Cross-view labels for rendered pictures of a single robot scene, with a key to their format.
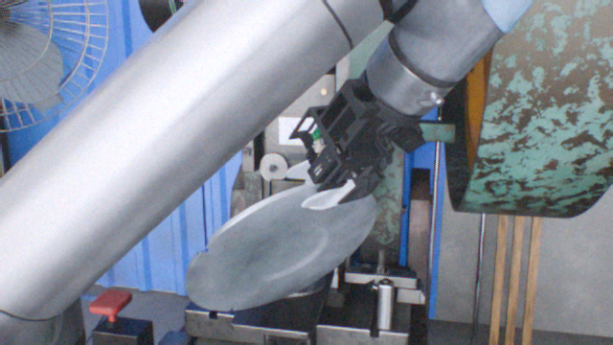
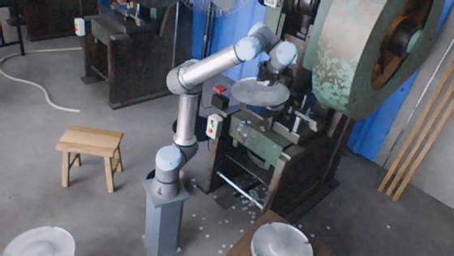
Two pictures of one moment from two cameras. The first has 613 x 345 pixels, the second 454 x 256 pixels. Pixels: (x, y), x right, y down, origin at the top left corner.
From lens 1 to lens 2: 107 cm
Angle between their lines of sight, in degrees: 31
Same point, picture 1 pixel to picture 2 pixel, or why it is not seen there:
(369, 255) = (315, 109)
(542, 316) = (429, 186)
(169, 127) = (211, 67)
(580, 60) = (332, 73)
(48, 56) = not seen: outside the picture
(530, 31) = (321, 61)
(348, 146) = (263, 74)
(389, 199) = not seen: hidden behind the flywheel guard
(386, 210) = not seen: hidden behind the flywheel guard
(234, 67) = (219, 63)
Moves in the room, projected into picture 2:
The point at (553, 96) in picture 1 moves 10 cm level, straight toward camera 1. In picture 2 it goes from (327, 79) to (309, 82)
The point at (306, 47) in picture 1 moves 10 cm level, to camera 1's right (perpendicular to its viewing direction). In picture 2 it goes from (229, 64) to (252, 74)
